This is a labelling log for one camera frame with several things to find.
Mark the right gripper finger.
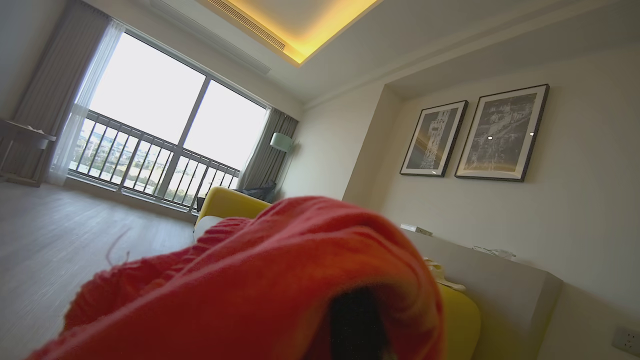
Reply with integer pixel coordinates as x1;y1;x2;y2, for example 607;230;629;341
328;287;392;360

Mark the red sweater with white cuffs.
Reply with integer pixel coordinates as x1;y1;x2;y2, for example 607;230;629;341
27;196;446;360

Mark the white seat cushion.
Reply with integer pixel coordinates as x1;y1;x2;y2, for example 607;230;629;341
193;215;251;244

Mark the cream plush toy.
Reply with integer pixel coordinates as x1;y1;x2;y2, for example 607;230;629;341
423;257;467;294

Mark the yellow cushion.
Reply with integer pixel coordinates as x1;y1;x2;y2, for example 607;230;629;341
437;282;483;360

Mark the white book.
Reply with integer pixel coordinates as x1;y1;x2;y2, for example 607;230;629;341
400;223;434;238

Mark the light grey low partition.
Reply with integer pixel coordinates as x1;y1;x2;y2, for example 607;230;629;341
400;229;565;360

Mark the dark grey cushion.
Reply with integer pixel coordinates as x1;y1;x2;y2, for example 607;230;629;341
235;181;278;205

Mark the yellow armchair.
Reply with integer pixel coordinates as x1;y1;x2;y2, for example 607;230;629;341
194;186;274;242

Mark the grey curtain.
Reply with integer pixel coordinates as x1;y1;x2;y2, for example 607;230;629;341
0;0;114;182
237;107;300;194

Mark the floor lamp pale green shade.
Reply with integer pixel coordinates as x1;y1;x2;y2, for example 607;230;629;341
269;131;296;202

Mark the framed tower print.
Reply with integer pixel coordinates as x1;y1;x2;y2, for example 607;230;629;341
399;100;469;178

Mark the framed dark map print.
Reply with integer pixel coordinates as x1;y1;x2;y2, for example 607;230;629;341
454;83;551;183

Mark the grey balcony railing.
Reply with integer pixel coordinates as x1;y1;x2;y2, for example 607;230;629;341
69;109;241;209

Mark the large glass window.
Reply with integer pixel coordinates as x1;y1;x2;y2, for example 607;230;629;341
67;30;269;209

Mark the ceiling slot air grille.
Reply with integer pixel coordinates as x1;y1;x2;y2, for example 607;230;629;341
206;0;287;52

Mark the long white air conditioner vent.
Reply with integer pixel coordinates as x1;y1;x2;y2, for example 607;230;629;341
149;0;274;76

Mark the white sheer curtain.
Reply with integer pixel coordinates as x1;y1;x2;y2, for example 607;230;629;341
46;20;126;187

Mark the white side table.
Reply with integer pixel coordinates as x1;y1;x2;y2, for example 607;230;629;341
0;117;57;189

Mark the white wall socket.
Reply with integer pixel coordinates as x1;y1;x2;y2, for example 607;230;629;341
611;326;640;357

